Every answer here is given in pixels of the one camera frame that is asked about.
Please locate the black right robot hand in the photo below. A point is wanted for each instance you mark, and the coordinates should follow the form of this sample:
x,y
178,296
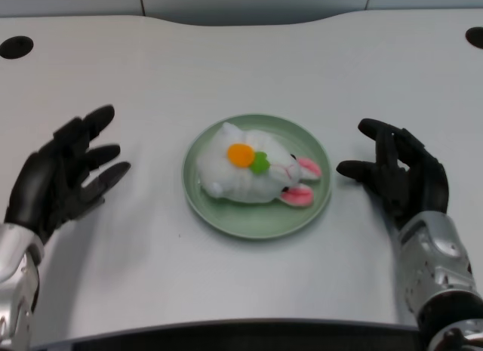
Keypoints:
x,y
417,181

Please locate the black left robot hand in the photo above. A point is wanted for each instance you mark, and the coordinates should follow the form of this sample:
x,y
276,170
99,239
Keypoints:
x,y
45,185

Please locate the white rabbit plush doll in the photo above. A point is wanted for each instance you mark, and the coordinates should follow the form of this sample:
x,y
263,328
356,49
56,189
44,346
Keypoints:
x,y
241,177

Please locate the green round plate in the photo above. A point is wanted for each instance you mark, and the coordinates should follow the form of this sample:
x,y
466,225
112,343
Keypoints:
x,y
211,219

